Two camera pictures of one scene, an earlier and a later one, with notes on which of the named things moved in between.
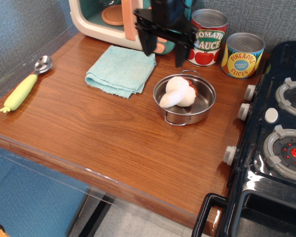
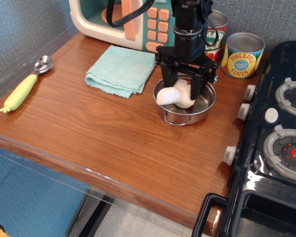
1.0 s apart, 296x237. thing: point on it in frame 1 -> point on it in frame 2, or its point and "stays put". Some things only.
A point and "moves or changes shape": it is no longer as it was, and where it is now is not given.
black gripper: [166, 17] -> [189, 56]
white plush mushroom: [179, 91] moves or changes shape
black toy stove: [266, 196] stays put
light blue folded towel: [121, 71] stays put
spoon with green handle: [23, 88] stays put
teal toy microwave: [112, 23] stays put
